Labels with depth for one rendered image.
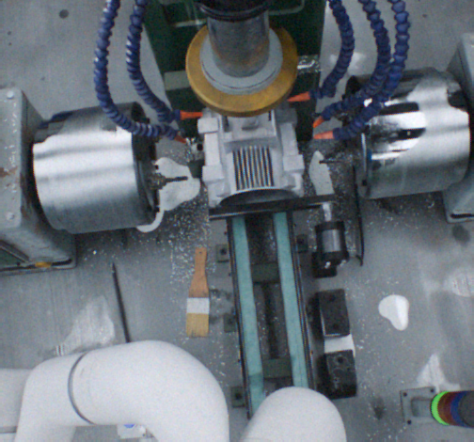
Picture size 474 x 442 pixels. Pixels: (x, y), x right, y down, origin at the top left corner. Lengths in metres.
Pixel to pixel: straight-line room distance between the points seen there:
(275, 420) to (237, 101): 0.51
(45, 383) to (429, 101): 0.82
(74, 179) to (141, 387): 0.62
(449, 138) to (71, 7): 1.07
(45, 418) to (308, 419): 0.33
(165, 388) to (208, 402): 0.04
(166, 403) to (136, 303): 0.84
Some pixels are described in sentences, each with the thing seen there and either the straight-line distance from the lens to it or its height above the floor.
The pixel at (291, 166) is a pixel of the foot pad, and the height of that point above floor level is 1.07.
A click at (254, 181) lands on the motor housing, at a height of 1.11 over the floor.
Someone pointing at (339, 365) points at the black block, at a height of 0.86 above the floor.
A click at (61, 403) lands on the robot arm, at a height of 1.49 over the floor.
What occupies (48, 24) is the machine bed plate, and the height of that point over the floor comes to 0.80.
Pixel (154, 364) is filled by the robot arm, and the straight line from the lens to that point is 0.67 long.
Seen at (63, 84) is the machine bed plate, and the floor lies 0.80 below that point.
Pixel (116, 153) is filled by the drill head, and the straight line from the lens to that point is 1.20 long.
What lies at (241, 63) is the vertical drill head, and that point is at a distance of 0.97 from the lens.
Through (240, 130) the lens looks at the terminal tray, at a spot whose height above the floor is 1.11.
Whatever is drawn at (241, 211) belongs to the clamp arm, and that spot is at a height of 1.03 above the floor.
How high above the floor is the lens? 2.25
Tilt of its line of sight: 73 degrees down
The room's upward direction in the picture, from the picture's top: 11 degrees counter-clockwise
